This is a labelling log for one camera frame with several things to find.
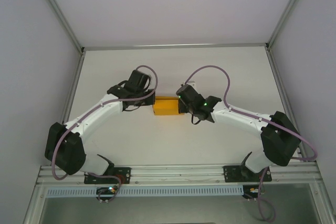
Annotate slotted pale blue cable duct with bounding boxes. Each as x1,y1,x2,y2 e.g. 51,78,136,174
46,185,244,198

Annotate grey metal panel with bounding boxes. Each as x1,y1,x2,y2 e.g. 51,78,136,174
41,184,325,224

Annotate short purple board cable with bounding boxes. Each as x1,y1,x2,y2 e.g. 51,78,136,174
97,175,123,204

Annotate left black controller board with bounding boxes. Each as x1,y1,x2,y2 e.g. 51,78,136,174
96,186,119,196

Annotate aluminium side rail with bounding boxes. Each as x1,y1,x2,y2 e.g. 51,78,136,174
61,48,86,126
265,46,309,162

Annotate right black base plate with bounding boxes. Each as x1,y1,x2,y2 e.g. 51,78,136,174
223,165,271,184

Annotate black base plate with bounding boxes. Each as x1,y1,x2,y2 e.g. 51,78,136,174
83,166,131,185
223,165,271,184

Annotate aluminium mounting rail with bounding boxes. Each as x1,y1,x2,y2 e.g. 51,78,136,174
36,161,323,187

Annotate aluminium frame post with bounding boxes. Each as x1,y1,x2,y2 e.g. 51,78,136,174
31,0,85,53
265,0,314,51

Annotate aluminium table edge rail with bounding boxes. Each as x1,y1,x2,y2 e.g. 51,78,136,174
81,42,269,51

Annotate right black controller board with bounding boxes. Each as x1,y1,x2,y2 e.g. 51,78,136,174
243,185,265,200

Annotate aluminium frame leg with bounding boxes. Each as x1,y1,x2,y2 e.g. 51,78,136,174
309,162,336,224
22,184,48,224

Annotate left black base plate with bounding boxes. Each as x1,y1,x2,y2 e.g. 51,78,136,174
83,166,131,185

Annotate yellow paper box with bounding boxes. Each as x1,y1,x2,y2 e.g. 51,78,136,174
153,95,185,117

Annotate black controller board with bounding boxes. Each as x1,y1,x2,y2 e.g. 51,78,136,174
243,185,265,200
96,186,119,196

